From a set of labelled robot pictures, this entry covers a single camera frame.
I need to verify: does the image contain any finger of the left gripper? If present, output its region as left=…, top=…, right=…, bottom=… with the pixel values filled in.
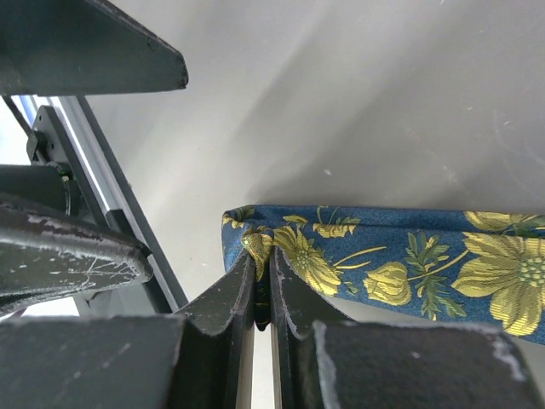
left=1, top=1, right=187, bottom=96

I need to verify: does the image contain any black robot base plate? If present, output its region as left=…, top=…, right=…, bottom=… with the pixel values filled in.
left=3, top=95, right=187, bottom=317

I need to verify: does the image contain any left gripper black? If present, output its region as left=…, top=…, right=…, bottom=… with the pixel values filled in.
left=1, top=164, right=153, bottom=314

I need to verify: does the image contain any blue yellow floral tie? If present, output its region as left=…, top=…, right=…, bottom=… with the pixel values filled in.
left=221, top=205, right=544, bottom=343

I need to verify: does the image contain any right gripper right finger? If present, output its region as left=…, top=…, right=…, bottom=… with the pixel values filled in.
left=269, top=248, right=544, bottom=408

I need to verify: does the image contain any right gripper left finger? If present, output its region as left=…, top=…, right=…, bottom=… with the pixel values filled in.
left=1, top=253, right=255, bottom=408

